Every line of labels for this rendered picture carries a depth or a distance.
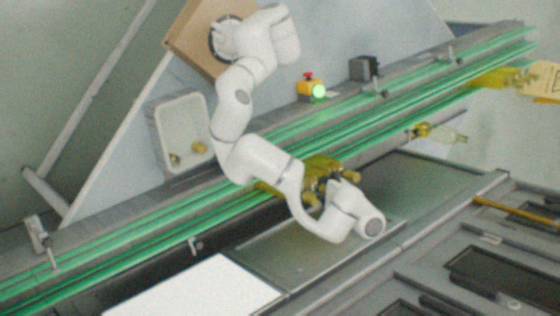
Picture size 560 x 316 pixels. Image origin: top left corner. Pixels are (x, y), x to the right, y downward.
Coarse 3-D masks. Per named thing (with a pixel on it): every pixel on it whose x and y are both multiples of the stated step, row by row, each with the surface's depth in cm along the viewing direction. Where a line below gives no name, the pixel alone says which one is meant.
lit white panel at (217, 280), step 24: (216, 264) 166; (168, 288) 158; (192, 288) 156; (216, 288) 155; (240, 288) 153; (264, 288) 151; (120, 312) 151; (144, 312) 149; (168, 312) 148; (192, 312) 146; (216, 312) 145; (240, 312) 143
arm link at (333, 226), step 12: (288, 168) 128; (300, 168) 128; (288, 180) 127; (300, 180) 128; (288, 192) 129; (300, 204) 130; (300, 216) 129; (324, 216) 131; (336, 216) 129; (348, 216) 129; (312, 228) 129; (324, 228) 129; (336, 228) 129; (348, 228) 130; (336, 240) 130
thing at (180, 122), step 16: (192, 96) 171; (160, 112) 174; (176, 112) 177; (192, 112) 180; (160, 128) 167; (176, 128) 178; (192, 128) 182; (176, 144) 179; (208, 144) 180; (192, 160) 178
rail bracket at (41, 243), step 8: (32, 216) 148; (32, 224) 146; (40, 224) 139; (32, 232) 147; (40, 232) 139; (32, 240) 148; (40, 240) 139; (48, 240) 136; (32, 248) 153; (40, 248) 150; (48, 248) 136; (48, 256) 142; (56, 272) 143
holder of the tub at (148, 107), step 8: (184, 88) 179; (192, 88) 177; (168, 96) 173; (176, 96) 172; (144, 104) 170; (152, 104) 168; (160, 104) 167; (144, 112) 172; (152, 112) 167; (152, 120) 169; (152, 128) 171; (152, 136) 174; (152, 144) 176; (160, 144) 171; (160, 152) 173; (160, 160) 176; (160, 168) 178; (200, 168) 187; (208, 168) 186; (168, 176) 182; (176, 176) 184; (184, 176) 183; (192, 176) 182; (168, 184) 179; (176, 184) 178
